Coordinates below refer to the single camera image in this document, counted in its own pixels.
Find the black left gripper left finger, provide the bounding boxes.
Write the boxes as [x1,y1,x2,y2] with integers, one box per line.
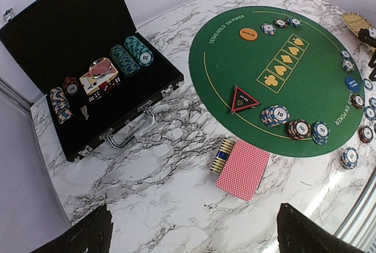
[34,205,113,253]

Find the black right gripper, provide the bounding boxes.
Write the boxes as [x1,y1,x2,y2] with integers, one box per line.
[358,26,376,92]

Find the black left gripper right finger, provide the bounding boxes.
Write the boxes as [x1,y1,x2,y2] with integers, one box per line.
[277,203,361,253]

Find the teal chip mat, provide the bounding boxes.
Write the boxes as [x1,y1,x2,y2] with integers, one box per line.
[340,49,351,59]
[287,17,302,28]

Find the teal chip one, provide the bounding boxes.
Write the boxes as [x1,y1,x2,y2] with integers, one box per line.
[362,78,374,91]

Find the red chips bottom mat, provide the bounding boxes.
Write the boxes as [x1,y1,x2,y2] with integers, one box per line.
[351,94,364,110]

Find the teal chip top mat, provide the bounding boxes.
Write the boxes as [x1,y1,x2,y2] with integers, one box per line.
[287,17,302,28]

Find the teal chip stack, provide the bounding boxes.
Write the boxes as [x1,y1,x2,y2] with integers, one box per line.
[364,97,375,130]

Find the red striped card deck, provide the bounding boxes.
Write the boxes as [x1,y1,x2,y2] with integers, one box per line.
[216,140,270,201]

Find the small chip top mat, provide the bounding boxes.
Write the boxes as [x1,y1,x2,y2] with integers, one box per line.
[274,19,288,28]

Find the white blue chip stack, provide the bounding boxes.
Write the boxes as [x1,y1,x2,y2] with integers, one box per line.
[341,147,359,170]

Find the red black chip stack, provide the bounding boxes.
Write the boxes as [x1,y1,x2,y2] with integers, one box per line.
[358,125,374,143]

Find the teal chips mat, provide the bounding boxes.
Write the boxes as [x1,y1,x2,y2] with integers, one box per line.
[312,122,330,146]

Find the orange dealer button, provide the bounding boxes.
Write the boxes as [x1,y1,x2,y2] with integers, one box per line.
[239,28,259,41]

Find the white blue chips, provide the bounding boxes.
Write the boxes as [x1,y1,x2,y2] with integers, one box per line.
[260,105,290,127]

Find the blue small blind button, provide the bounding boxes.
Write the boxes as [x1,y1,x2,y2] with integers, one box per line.
[345,76,361,93]

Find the round green poker mat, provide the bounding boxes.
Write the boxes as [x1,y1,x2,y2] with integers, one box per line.
[189,6,364,157]

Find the blue gold card box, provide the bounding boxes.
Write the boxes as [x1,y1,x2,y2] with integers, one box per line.
[210,139,236,174]

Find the beige blue chips in case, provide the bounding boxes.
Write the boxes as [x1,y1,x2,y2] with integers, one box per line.
[49,87,73,124]

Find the red triangle marker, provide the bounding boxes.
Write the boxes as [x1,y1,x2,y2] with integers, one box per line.
[230,86,261,114]

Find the red dice in case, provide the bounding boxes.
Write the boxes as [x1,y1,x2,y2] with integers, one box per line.
[88,77,121,102]

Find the red black chips in case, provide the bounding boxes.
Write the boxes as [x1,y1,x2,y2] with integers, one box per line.
[63,76,80,96]

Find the playing cards in case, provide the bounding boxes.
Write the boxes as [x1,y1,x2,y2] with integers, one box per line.
[79,68,119,96]

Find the teal chips in case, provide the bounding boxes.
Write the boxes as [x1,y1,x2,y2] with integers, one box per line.
[110,36,154,77]

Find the black poker chip case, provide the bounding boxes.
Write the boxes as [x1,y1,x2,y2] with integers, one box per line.
[1,0,184,161]

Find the front aluminium rail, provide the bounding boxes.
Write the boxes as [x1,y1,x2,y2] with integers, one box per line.
[334,169,376,252]

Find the left aluminium frame post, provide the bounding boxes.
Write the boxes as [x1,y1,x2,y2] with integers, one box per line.
[0,77,33,117]

